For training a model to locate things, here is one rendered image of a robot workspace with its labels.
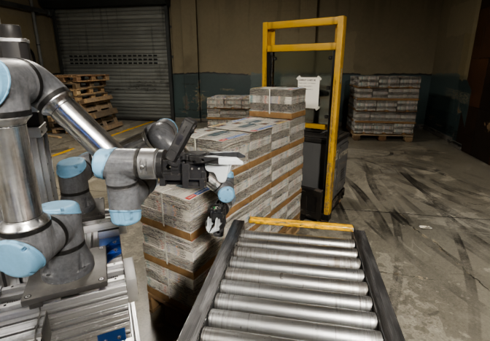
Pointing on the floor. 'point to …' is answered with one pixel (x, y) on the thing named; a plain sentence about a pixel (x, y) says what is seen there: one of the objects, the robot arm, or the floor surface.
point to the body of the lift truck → (317, 139)
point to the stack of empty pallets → (79, 91)
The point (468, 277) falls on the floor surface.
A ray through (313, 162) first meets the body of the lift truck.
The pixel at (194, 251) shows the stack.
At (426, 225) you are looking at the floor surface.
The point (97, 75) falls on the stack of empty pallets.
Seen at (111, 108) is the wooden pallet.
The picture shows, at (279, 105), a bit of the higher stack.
